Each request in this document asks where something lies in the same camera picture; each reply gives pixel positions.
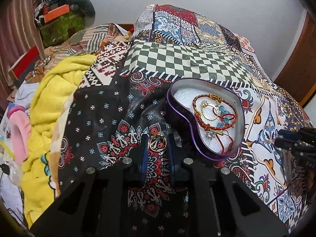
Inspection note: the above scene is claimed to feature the red turquoise bead bracelet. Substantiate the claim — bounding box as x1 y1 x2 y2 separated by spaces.
213 104 236 126

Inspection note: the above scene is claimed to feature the purple heart-shaped tin box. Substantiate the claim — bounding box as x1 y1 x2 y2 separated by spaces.
166 78 245 161

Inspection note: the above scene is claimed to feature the gold hoop earring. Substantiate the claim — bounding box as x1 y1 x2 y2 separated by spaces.
149 133 167 152

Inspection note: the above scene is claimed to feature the red braided bracelet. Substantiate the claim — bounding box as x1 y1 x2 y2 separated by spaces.
192 93 239 131

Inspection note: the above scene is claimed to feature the large gold ring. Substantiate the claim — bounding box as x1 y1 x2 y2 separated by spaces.
201 103 219 121

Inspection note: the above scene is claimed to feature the brown wooden door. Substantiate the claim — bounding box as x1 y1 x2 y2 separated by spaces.
274 14 316 106

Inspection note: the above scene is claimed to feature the pink plush slipper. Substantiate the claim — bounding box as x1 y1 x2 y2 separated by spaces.
7 105 31 165

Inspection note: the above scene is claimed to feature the colourful patchwork bedspread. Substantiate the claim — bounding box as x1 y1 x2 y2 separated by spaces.
56 4 315 236

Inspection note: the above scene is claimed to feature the yellow fleece blanket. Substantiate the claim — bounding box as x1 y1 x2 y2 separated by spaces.
21 54 96 226

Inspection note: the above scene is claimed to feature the red and grey box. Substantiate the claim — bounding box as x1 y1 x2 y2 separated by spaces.
8 46 41 88

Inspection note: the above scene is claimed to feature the striped patterned blanket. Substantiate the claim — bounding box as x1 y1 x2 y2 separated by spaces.
25 23 133 84

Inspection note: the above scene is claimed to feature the green patterned storage bag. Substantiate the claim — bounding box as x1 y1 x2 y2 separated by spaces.
39 12 85 48

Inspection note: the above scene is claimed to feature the striped red brown curtain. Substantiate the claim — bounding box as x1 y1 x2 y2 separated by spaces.
1 0 44 109

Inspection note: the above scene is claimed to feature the orange shoe box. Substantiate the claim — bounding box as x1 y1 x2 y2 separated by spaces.
44 4 70 23

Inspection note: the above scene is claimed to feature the dark grey neck pillow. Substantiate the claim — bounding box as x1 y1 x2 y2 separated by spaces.
66 0 95 18

